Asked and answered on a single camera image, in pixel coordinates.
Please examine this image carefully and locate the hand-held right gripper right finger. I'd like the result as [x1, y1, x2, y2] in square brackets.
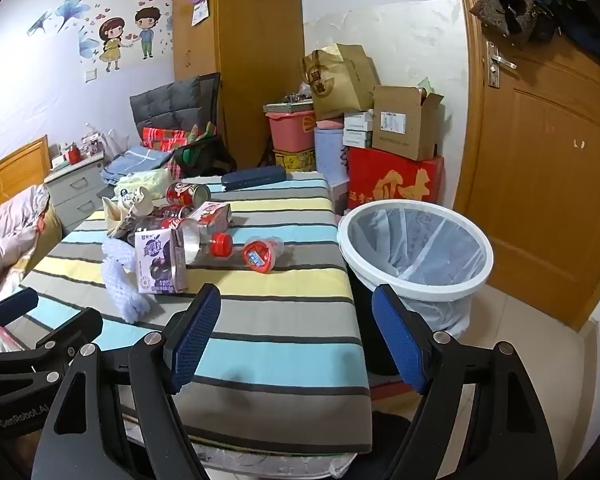
[371, 284, 561, 480]

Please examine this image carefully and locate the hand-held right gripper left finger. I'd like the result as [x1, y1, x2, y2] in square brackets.
[35, 284, 222, 480]

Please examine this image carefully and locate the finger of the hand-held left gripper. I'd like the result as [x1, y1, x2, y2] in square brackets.
[0, 287, 40, 354]
[0, 307, 104, 378]

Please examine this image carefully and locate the bubble wrap piece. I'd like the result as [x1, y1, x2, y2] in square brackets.
[102, 239, 152, 324]

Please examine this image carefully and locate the purple milk carton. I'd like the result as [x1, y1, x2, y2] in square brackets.
[133, 229, 189, 295]

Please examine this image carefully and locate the white bin with plastic liner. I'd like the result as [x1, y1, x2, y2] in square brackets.
[337, 201, 494, 377]

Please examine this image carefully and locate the printed white paper bag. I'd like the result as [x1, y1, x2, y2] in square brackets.
[102, 186, 154, 239]

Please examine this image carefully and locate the striped table cloth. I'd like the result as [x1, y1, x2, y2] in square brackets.
[19, 172, 374, 455]

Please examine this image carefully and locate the pink white quilt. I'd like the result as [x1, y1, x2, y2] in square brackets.
[0, 184, 64, 302]

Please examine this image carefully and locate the clear bottle with red cap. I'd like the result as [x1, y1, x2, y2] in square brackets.
[172, 219, 232, 266]

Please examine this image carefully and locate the small cup with red lid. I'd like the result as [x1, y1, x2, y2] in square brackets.
[242, 234, 285, 274]

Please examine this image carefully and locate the red white juice carton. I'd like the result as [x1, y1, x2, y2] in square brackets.
[186, 202, 234, 229]

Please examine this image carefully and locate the red drink can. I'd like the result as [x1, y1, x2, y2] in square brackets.
[152, 204, 194, 222]
[166, 182, 212, 209]

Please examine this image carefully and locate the grey nightstand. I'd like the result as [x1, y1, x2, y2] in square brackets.
[44, 152, 114, 234]

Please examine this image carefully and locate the wooden headboard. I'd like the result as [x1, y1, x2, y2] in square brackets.
[0, 134, 51, 212]

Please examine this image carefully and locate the yellow-green tissue pack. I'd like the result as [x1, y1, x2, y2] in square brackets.
[113, 169, 174, 202]

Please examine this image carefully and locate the red box with gold print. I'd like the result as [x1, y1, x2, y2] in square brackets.
[347, 147, 446, 212]

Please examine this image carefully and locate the dark blue case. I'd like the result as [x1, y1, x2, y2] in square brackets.
[220, 165, 287, 192]

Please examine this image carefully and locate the blue plaid folded cloth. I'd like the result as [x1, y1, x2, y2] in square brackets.
[101, 145, 174, 187]

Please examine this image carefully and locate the dark bag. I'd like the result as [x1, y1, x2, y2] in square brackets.
[173, 134, 237, 179]

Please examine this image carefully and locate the lavender plastic container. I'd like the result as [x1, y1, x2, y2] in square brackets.
[313, 127, 350, 187]

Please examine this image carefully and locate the red plaid cloth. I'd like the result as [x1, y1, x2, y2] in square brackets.
[141, 123, 217, 155]

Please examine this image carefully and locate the small white box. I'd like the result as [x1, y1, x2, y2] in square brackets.
[342, 129, 373, 149]
[343, 111, 375, 131]

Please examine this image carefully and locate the yellow printed box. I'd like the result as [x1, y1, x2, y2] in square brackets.
[272, 148, 317, 174]

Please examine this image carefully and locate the brown cardboard box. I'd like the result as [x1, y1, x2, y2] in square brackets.
[371, 84, 445, 161]

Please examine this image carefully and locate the pink plastic bin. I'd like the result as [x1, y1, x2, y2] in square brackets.
[265, 109, 316, 154]

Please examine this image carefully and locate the wooden door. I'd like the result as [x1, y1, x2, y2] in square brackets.
[454, 0, 600, 332]

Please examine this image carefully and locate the grey quilted cushion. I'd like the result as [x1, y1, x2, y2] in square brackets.
[129, 73, 222, 137]

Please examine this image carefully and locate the flat patterned box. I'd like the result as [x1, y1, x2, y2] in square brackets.
[263, 102, 315, 114]

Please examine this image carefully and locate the brown paper gift bag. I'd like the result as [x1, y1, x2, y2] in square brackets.
[300, 43, 381, 121]

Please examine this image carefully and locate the wooden wardrobe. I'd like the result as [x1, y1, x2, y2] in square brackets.
[172, 0, 306, 182]

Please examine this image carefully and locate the brown patterned handbag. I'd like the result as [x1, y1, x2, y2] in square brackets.
[469, 0, 537, 49]

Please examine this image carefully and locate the black handbag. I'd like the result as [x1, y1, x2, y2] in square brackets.
[529, 0, 562, 44]

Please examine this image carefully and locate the dark blue garment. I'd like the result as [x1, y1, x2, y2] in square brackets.
[519, 0, 600, 88]

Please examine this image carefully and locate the cartoon couple wall sticker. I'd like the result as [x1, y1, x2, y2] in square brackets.
[27, 0, 176, 74]

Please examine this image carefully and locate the silver door handle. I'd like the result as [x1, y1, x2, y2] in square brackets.
[484, 41, 518, 87]

